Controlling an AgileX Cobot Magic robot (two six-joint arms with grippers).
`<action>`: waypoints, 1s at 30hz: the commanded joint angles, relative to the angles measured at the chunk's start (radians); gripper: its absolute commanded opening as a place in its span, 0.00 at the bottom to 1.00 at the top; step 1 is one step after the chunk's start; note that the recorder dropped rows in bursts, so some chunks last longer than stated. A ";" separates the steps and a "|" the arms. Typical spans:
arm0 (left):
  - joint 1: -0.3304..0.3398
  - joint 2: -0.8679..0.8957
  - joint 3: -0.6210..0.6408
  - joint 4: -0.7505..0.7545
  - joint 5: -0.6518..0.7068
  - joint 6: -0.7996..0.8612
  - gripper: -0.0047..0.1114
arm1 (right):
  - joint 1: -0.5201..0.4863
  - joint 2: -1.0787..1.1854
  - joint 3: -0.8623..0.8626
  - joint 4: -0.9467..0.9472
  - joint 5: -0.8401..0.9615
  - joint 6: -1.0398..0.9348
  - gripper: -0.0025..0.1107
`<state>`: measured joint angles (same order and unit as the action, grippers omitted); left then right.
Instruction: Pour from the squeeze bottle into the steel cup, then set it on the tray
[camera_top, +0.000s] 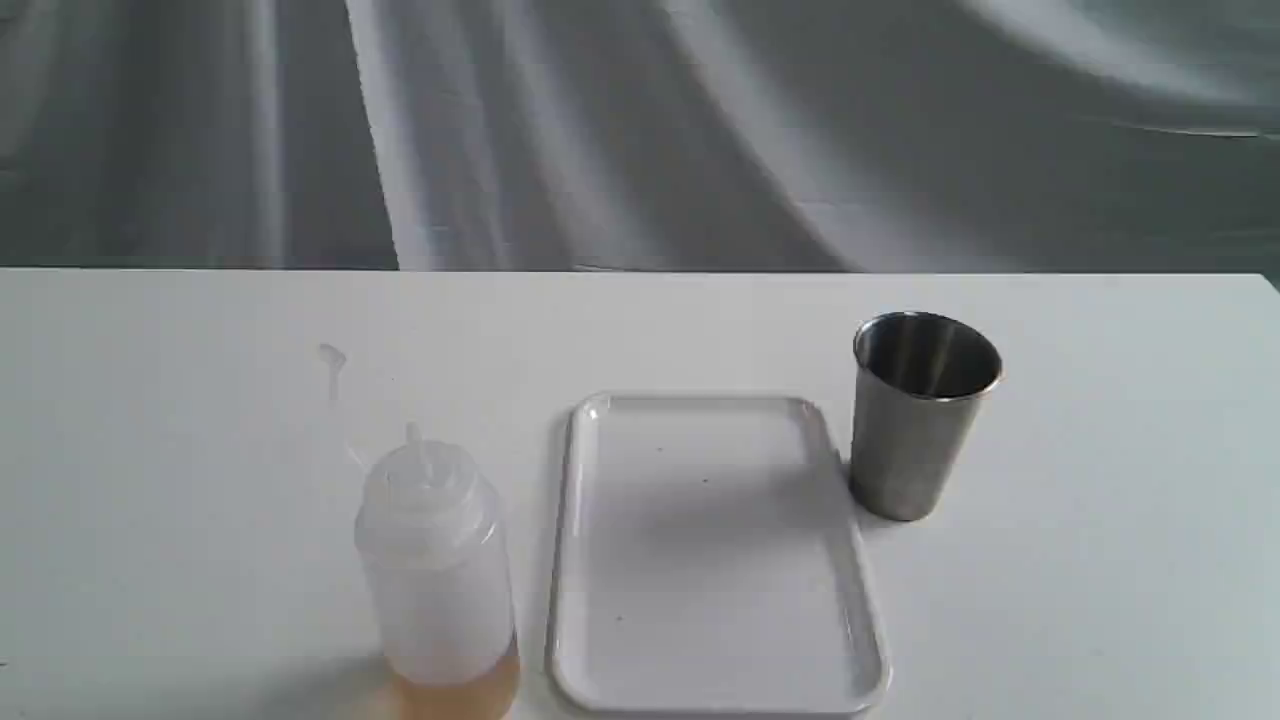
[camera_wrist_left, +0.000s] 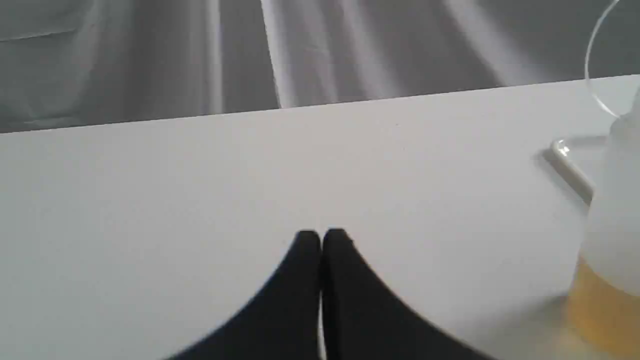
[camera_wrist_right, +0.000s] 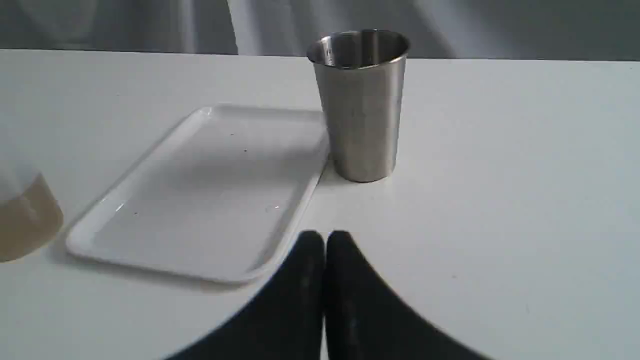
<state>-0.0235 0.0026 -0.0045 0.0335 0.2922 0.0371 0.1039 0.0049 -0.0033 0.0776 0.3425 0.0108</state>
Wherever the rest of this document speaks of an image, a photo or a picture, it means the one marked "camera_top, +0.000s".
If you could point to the translucent plastic squeeze bottle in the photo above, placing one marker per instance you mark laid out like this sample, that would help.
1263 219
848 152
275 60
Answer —
430 537

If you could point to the stainless steel cup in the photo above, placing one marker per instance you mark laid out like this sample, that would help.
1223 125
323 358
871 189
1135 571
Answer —
920 381

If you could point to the white rectangular plastic tray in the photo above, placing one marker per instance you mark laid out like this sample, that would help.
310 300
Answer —
709 564

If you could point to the grey draped backdrop cloth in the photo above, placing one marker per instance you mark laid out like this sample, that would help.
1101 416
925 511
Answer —
642 136

